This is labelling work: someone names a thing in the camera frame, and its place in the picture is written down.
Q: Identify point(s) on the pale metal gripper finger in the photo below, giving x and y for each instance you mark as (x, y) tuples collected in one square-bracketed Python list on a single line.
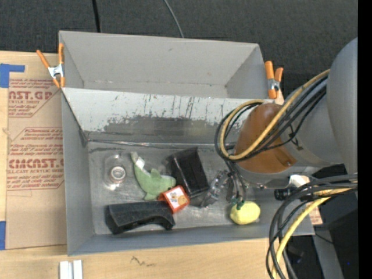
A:
[(217, 179), (210, 199)]

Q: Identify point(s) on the black open box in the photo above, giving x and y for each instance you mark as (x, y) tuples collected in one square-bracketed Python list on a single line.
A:
[(189, 173)]

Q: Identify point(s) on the yellow toy lemon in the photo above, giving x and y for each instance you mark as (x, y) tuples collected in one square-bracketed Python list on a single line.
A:
[(244, 213)]

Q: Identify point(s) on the small orange box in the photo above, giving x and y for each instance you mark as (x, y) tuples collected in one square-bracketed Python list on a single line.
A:
[(175, 198)]

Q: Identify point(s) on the green toy dolphin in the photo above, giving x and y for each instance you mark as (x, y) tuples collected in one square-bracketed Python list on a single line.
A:
[(152, 183)]

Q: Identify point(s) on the black foam block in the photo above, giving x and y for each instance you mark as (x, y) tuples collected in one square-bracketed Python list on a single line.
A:
[(136, 215)]

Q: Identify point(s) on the clear glass jar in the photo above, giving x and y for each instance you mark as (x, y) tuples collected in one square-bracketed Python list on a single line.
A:
[(117, 172)]

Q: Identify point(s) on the grey metal bin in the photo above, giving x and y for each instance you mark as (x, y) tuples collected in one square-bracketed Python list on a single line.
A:
[(151, 68)]

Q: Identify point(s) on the brown cardboard board, red print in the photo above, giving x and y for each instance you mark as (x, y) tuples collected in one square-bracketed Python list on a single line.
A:
[(35, 155)]

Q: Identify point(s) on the black cylinder on white bracket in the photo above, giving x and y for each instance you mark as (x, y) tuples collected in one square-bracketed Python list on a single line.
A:
[(286, 193)]

